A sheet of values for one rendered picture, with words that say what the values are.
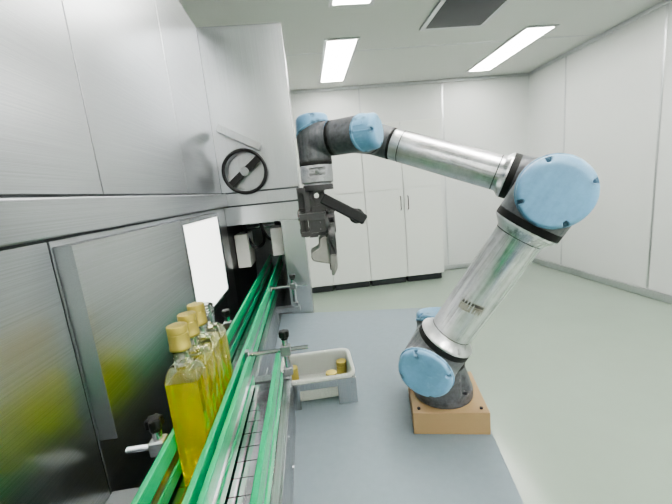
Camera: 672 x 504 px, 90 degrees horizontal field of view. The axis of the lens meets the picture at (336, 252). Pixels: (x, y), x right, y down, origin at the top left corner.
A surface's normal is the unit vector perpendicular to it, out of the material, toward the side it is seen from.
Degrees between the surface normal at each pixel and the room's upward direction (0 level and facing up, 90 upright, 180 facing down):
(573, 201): 84
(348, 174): 90
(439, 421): 90
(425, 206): 90
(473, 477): 0
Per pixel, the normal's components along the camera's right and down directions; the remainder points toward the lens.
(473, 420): -0.13, 0.19
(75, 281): 0.09, 0.17
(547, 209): -0.38, 0.11
